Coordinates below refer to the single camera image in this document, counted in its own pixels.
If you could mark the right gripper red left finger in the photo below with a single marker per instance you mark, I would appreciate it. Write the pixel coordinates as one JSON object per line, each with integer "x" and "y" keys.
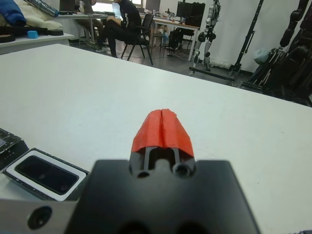
{"x": 148, "y": 131}

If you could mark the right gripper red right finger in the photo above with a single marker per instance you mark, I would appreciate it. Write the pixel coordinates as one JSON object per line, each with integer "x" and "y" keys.
{"x": 175, "y": 131}

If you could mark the glossy black box lid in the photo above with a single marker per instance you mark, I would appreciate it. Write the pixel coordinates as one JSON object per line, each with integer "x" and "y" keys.
{"x": 12, "y": 143}

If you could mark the black box base white liner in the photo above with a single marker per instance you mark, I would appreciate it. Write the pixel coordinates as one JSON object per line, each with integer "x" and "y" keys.
{"x": 73, "y": 192}

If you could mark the black computer tower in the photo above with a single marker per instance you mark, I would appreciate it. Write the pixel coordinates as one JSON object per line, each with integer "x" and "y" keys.
{"x": 175, "y": 39}

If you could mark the black office chair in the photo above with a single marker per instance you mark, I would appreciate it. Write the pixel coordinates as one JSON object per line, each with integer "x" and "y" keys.
{"x": 146, "y": 26}

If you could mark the long white desk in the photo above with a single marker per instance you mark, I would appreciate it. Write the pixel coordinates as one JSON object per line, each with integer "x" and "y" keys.
{"x": 175, "y": 24}

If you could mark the seated person in black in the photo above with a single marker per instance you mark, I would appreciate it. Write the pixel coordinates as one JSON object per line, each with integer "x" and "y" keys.
{"x": 126, "y": 24}

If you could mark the black bag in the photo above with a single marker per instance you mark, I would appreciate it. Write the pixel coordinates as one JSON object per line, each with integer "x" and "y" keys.
{"x": 193, "y": 20}

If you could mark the black folded tripods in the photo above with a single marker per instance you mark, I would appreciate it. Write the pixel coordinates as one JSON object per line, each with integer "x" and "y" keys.
{"x": 270, "y": 70}

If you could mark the pale plastic bag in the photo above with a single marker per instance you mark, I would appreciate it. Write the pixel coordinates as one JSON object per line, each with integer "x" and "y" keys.
{"x": 262, "y": 56}

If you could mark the grey hanging humanoid robot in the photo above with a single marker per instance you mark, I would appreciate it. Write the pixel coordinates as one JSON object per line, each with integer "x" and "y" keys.
{"x": 210, "y": 19}

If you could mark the black wheeled gantry stand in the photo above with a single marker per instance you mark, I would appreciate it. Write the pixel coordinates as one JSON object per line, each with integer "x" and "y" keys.
{"x": 247, "y": 36}

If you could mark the seated person brown trousers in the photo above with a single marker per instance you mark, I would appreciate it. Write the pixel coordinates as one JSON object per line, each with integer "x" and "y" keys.
{"x": 93, "y": 24}

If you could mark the black monitor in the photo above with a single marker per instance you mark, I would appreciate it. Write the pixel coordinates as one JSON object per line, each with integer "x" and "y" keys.
{"x": 190, "y": 9}

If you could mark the small black tape roll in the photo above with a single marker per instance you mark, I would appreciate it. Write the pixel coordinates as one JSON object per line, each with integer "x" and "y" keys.
{"x": 57, "y": 33}

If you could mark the white side table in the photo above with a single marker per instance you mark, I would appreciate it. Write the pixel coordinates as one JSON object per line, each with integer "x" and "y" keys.
{"x": 36, "y": 42}

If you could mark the blue tape roll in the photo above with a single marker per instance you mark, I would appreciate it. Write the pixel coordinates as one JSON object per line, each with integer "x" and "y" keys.
{"x": 33, "y": 34}

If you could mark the cream padded jacket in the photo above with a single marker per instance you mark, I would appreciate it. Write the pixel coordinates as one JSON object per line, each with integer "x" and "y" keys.
{"x": 41, "y": 20}

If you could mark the teal rolled mat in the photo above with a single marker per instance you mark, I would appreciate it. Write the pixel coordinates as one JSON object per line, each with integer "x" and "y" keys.
{"x": 46, "y": 8}

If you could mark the black humanoid robot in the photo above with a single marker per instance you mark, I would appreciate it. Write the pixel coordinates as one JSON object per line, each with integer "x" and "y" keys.
{"x": 295, "y": 17}

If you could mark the large black tape roll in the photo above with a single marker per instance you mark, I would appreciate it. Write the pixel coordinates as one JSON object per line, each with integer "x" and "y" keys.
{"x": 6, "y": 38}

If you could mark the blue padded jacket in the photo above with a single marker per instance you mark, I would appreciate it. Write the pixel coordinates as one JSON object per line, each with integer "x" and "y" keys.
{"x": 12, "y": 12}

